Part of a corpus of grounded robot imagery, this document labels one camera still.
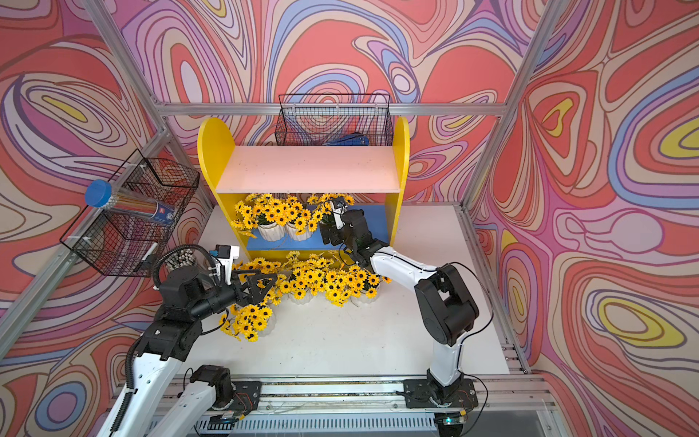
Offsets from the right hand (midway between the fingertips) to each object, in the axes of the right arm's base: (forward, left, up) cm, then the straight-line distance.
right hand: (335, 225), depth 90 cm
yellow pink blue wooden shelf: (+1, +18, +12) cm, 22 cm away
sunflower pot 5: (-31, +24, -4) cm, 39 cm away
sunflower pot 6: (-3, +22, +9) cm, 24 cm away
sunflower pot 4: (-20, -9, -6) cm, 22 cm away
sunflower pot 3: (-20, -2, -5) cm, 21 cm away
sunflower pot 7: (-6, +10, +9) cm, 15 cm away
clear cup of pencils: (-12, +45, +1) cm, 47 cm away
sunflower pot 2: (-19, +8, -3) cm, 21 cm away
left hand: (-24, +16, +9) cm, 30 cm away
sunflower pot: (-14, +21, -2) cm, 25 cm away
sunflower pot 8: (-3, +3, +11) cm, 11 cm away
